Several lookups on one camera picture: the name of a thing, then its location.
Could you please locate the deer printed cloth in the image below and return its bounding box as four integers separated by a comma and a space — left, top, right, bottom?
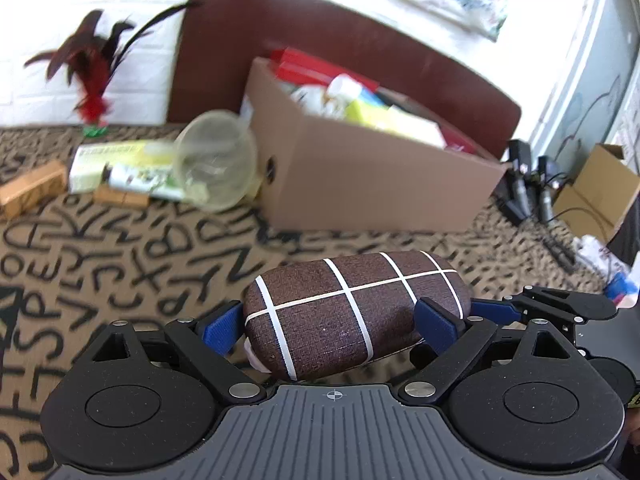
294, 85, 332, 117

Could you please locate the large brown cardboard box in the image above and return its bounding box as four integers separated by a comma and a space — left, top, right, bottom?
240, 57, 509, 234

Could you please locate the blue white bottle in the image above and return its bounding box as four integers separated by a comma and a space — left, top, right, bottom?
325, 74, 364, 107

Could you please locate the small wooden box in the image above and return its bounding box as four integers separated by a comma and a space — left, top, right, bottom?
92, 185, 151, 209
0, 160, 69, 221

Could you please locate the red gradient gift box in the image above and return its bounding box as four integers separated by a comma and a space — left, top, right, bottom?
270, 48, 382, 92

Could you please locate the red black feather shuttlecock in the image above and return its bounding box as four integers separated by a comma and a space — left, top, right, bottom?
24, 1, 202, 137

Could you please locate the dark red box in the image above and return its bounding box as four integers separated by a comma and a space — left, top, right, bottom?
442, 127, 482, 157

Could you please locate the open cardboard box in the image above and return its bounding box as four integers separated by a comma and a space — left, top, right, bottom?
552, 143, 640, 247

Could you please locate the brown wooden headboard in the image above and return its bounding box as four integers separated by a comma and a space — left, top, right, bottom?
167, 0, 522, 161

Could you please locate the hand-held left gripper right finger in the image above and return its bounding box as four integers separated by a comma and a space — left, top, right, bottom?
402, 297, 588, 406

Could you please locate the letter printed blanket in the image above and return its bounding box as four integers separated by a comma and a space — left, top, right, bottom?
0, 125, 640, 480

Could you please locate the white green tube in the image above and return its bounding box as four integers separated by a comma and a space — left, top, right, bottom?
102, 165, 187, 202

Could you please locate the clear plastic cup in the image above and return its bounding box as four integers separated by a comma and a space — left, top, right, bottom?
172, 111, 259, 211

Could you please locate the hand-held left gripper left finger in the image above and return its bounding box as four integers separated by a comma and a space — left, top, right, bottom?
75, 300, 266, 403

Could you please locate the green white medicine box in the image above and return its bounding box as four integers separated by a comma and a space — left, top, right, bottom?
67, 141, 182, 195

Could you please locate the white blue plastic bag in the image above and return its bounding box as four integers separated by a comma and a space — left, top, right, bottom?
575, 235, 640, 307

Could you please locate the yellow medicine box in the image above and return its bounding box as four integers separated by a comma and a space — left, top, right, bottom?
345, 99, 447, 149

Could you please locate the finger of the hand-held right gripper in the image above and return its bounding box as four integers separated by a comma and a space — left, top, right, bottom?
470, 286, 618, 325

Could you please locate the brown checked glasses case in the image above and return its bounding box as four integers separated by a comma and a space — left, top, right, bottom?
242, 250, 472, 382

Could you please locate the black power adapter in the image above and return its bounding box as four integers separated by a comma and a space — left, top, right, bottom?
492, 140, 571, 227

